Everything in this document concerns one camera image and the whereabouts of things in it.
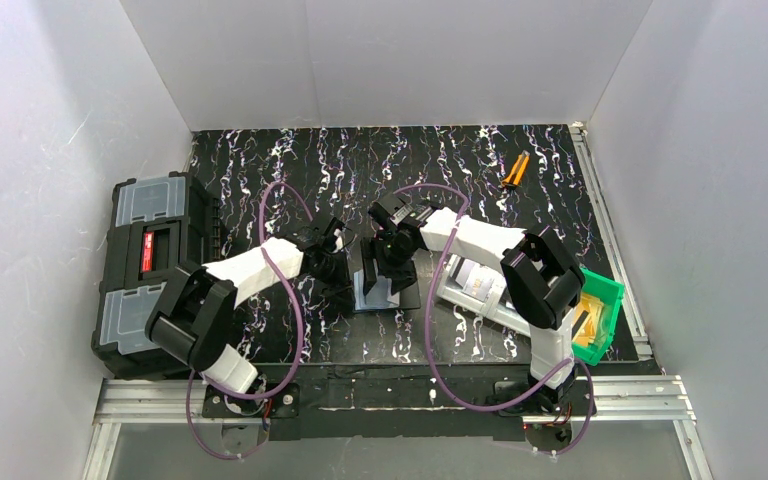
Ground purple cable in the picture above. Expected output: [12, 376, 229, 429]
[185, 182, 316, 462]
[393, 184, 596, 457]

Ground black tool box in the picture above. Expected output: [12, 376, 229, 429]
[91, 172, 227, 380]

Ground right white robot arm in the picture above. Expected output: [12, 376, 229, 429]
[355, 194, 585, 394]

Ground green bin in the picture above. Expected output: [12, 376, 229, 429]
[572, 268, 625, 366]

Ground gold cards in green bin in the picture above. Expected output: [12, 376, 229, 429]
[572, 294, 607, 347]

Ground grey bin middle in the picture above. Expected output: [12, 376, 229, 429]
[488, 291, 531, 338]

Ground grey bin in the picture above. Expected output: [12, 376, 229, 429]
[435, 254, 513, 318]
[488, 291, 531, 338]

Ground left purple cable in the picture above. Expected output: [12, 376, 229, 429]
[185, 182, 316, 462]

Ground grey bin left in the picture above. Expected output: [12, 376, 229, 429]
[435, 254, 513, 318]

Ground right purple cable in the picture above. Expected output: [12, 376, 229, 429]
[393, 184, 596, 457]

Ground white cards in left bin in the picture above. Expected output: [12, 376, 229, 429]
[450, 258, 478, 286]

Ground orange black utility knife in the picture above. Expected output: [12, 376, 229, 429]
[501, 151, 531, 189]

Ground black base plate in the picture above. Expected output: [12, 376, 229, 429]
[197, 364, 591, 441]

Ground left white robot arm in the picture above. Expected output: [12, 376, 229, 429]
[145, 214, 352, 400]

